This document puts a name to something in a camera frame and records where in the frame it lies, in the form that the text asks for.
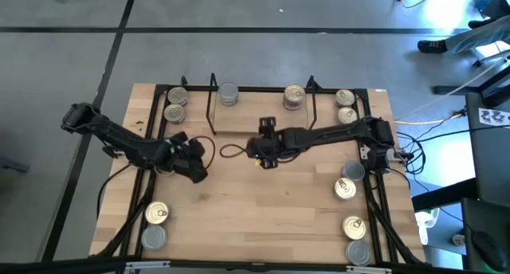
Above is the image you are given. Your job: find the person's leg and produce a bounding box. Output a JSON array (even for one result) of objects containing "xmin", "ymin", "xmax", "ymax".
[{"xmin": 444, "ymin": 15, "xmax": 510, "ymax": 55}]

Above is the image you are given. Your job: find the black desk foot bar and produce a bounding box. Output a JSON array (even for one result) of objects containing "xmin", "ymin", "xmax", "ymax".
[
  {"xmin": 410, "ymin": 177, "xmax": 479, "ymax": 212},
  {"xmin": 433, "ymin": 65, "xmax": 510, "ymax": 108}
]

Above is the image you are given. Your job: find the white cable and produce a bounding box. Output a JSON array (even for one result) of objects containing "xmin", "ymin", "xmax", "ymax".
[{"xmin": 396, "ymin": 61, "xmax": 510, "ymax": 119}]

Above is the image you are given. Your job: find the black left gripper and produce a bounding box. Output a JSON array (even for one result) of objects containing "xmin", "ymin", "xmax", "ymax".
[{"xmin": 165, "ymin": 131, "xmax": 209, "ymax": 184}]

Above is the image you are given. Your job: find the dark desk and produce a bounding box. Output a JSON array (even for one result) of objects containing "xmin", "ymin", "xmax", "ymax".
[{"xmin": 461, "ymin": 91, "xmax": 510, "ymax": 274}]

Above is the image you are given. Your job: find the gripper camera cable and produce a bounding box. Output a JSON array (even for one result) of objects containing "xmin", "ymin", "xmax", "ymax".
[
  {"xmin": 219, "ymin": 143, "xmax": 249, "ymax": 159},
  {"xmin": 190, "ymin": 135, "xmax": 217, "ymax": 170}
]

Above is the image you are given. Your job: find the person's foot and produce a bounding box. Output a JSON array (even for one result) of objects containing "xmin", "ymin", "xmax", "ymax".
[
  {"xmin": 468, "ymin": 18, "xmax": 499, "ymax": 30},
  {"xmin": 417, "ymin": 39, "xmax": 449, "ymax": 55}
]

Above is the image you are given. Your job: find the silver crossbar bracket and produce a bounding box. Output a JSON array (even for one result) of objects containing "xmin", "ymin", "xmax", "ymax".
[
  {"xmin": 345, "ymin": 265, "xmax": 394, "ymax": 274},
  {"xmin": 124, "ymin": 260, "xmax": 171, "ymax": 272}
]

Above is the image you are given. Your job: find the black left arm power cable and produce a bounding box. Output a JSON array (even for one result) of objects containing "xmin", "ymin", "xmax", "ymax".
[{"xmin": 96, "ymin": 162, "xmax": 135, "ymax": 220}]

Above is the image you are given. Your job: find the wooden shelf with black legs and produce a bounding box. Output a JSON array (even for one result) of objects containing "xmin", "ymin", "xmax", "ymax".
[{"xmin": 205, "ymin": 72, "xmax": 320, "ymax": 139}]

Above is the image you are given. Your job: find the paper with black markers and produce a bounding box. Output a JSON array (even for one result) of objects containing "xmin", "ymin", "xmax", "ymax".
[{"xmin": 477, "ymin": 106, "xmax": 510, "ymax": 127}]

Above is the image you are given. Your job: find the black computer mouse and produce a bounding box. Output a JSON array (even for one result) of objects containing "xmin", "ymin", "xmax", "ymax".
[{"xmin": 471, "ymin": 230, "xmax": 509, "ymax": 272}]

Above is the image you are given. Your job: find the left gripper camera cable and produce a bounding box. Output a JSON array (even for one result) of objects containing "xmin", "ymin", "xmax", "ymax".
[{"xmin": 190, "ymin": 135, "xmax": 217, "ymax": 170}]

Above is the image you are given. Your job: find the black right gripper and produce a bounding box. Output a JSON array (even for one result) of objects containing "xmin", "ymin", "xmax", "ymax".
[{"xmin": 245, "ymin": 116, "xmax": 286, "ymax": 170}]

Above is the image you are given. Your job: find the black cable bundle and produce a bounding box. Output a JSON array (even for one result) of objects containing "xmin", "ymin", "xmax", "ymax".
[{"xmin": 398, "ymin": 132, "xmax": 430, "ymax": 175}]

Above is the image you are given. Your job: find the right gripper camera cable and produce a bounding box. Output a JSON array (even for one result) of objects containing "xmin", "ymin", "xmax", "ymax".
[{"xmin": 219, "ymin": 143, "xmax": 249, "ymax": 159}]

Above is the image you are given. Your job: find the black crossbar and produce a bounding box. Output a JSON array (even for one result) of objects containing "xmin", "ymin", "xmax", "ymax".
[{"xmin": 0, "ymin": 256, "xmax": 439, "ymax": 274}]

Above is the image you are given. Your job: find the white plastic bag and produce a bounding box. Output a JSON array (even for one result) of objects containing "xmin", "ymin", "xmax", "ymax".
[{"xmin": 414, "ymin": 207, "xmax": 440, "ymax": 246}]

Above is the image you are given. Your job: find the white chair base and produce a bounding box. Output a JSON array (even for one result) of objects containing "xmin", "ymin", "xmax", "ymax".
[{"xmin": 472, "ymin": 46, "xmax": 510, "ymax": 68}]

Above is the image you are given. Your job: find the yellow cable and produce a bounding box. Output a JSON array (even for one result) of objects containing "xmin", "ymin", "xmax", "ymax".
[{"xmin": 394, "ymin": 112, "xmax": 466, "ymax": 126}]

